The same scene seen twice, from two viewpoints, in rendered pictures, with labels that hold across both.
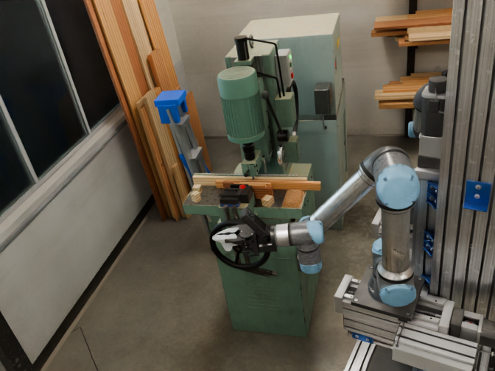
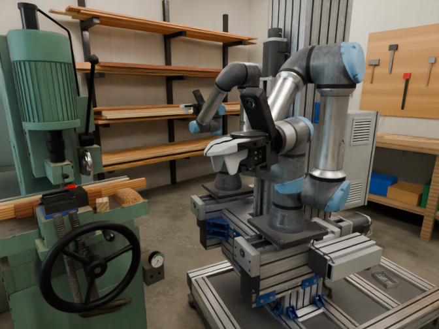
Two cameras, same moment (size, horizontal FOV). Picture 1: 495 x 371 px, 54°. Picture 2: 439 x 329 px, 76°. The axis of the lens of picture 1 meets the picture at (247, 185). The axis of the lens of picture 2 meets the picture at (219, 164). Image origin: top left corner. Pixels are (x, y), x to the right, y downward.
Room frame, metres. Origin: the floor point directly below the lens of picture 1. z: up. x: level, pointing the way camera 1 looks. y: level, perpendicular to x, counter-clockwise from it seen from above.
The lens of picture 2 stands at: (1.03, 0.53, 1.33)
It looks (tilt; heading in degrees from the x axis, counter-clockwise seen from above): 15 degrees down; 300
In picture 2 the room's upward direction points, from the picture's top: straight up
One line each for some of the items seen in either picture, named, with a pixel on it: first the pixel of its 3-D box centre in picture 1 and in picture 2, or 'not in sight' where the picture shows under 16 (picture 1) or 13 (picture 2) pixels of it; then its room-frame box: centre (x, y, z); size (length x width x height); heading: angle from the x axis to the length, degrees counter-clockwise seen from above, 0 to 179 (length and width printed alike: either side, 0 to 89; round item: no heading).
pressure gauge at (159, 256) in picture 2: not in sight; (155, 260); (1.75, -0.21, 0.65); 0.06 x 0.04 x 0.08; 70
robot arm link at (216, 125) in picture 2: not in sight; (213, 125); (1.92, -0.94, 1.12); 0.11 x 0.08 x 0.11; 70
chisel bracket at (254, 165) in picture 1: (253, 163); (59, 172); (2.06, -0.04, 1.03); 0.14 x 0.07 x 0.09; 160
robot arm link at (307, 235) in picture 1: (306, 233); (291, 134); (1.22, -0.16, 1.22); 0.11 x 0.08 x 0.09; 79
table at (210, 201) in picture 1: (243, 205); (62, 224); (1.95, 0.03, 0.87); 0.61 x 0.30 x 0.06; 70
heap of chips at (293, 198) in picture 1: (292, 196); (127, 193); (1.89, -0.20, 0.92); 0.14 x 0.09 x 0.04; 160
